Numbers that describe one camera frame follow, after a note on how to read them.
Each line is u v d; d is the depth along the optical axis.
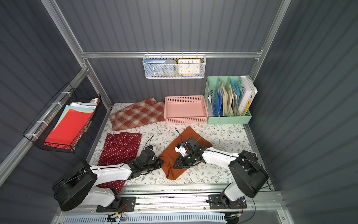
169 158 0.89
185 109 1.19
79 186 0.43
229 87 0.99
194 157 0.67
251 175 0.45
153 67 0.88
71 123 0.75
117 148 0.94
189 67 0.88
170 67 0.89
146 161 0.70
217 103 0.99
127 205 0.73
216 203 0.73
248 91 0.94
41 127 0.62
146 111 1.16
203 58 0.89
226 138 0.99
